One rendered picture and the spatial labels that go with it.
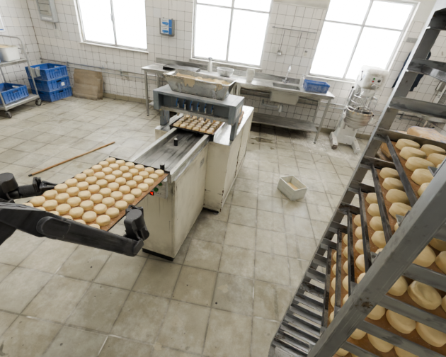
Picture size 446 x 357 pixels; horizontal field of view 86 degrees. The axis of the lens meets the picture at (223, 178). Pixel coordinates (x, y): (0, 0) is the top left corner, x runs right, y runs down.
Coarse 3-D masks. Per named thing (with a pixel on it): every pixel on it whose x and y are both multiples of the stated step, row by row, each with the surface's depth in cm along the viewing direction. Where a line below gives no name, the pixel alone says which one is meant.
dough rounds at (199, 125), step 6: (186, 114) 235; (180, 120) 219; (186, 120) 221; (192, 120) 224; (198, 120) 224; (216, 120) 236; (180, 126) 210; (186, 126) 214; (192, 126) 213; (198, 126) 212; (204, 126) 214; (210, 126) 221; (216, 126) 219; (210, 132) 205
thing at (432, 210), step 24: (432, 192) 31; (408, 216) 34; (432, 216) 31; (408, 240) 34; (384, 264) 37; (408, 264) 36; (360, 288) 42; (384, 288) 39; (360, 312) 44; (336, 336) 49
